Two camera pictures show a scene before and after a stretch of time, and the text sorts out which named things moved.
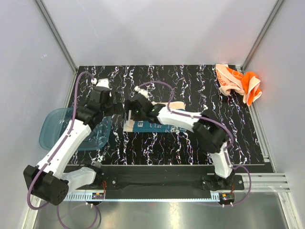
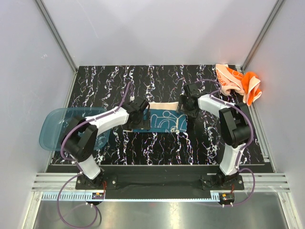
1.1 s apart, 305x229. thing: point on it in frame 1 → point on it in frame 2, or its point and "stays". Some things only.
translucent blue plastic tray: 54,121 stays
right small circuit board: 226,197 stays
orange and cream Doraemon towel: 231,79 stays
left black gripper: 110,105 → 145,119
